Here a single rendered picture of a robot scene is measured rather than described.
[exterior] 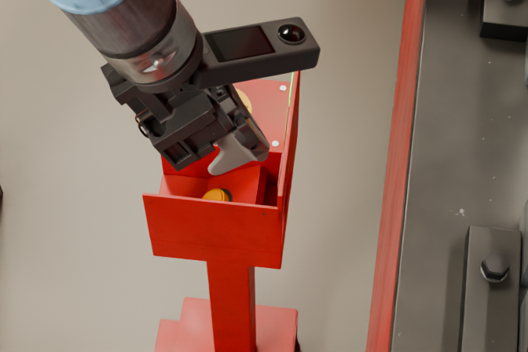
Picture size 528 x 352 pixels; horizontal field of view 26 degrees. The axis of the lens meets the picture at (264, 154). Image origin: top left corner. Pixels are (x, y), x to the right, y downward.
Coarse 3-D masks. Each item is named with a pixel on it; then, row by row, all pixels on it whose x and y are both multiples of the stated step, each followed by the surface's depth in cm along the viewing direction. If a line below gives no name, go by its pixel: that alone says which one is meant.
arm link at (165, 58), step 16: (176, 0) 89; (176, 16) 88; (176, 32) 88; (192, 32) 91; (160, 48) 88; (176, 48) 89; (112, 64) 90; (128, 64) 89; (144, 64) 89; (160, 64) 88; (176, 64) 90; (144, 80) 91
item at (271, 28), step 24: (264, 24) 99; (288, 24) 98; (216, 48) 96; (240, 48) 96; (264, 48) 96; (288, 48) 97; (312, 48) 97; (216, 72) 94; (240, 72) 96; (264, 72) 97; (288, 72) 98
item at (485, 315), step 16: (480, 240) 116; (496, 240) 116; (512, 240) 116; (464, 256) 117; (480, 256) 115; (512, 256) 115; (464, 272) 115; (480, 272) 114; (512, 272) 114; (464, 288) 113; (480, 288) 113; (496, 288) 113; (512, 288) 113; (464, 304) 112; (480, 304) 112; (496, 304) 112; (512, 304) 112; (464, 320) 111; (480, 320) 111; (496, 320) 111; (512, 320) 111; (464, 336) 110; (480, 336) 110; (496, 336) 110; (512, 336) 110
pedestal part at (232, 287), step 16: (208, 272) 160; (224, 272) 159; (240, 272) 159; (224, 288) 164; (240, 288) 163; (224, 304) 168; (240, 304) 168; (224, 320) 173; (240, 320) 172; (224, 336) 178; (240, 336) 178
